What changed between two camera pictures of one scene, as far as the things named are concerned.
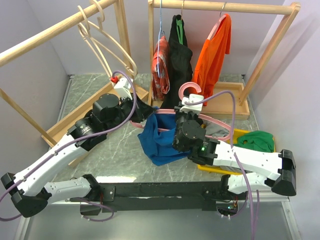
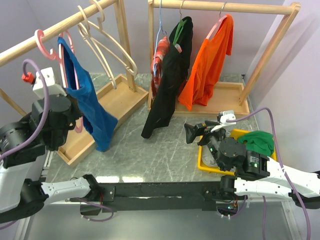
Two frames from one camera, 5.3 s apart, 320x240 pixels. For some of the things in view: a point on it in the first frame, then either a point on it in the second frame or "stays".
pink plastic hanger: (141, 125) to (78, 126)
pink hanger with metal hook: (217, 24) stays
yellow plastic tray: (236, 134) stays
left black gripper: (142, 112) to (78, 112)
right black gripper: (178, 113) to (196, 129)
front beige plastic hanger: (86, 33) stays
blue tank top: (157, 137) to (100, 121)
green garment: (259, 140) stays
